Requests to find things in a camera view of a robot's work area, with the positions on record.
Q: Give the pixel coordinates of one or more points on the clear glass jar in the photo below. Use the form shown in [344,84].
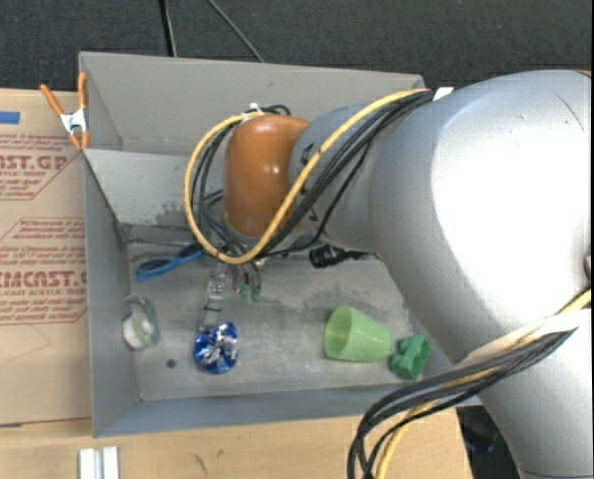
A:
[139,325]

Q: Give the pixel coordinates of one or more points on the black cylinder on white bracket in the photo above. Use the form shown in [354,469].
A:
[326,256]

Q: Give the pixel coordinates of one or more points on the grey metal bin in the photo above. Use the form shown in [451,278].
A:
[286,327]

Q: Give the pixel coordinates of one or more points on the brown cardboard board red print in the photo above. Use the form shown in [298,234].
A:
[37,357]

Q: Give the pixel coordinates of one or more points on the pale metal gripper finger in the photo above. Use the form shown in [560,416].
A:
[217,287]
[210,316]

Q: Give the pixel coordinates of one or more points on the blue and silver shiny ball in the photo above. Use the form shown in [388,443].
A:
[216,349]

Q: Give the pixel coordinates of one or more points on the green toy block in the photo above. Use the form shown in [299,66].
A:
[411,359]

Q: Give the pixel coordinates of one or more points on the light green plastic cup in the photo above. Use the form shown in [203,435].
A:
[359,337]

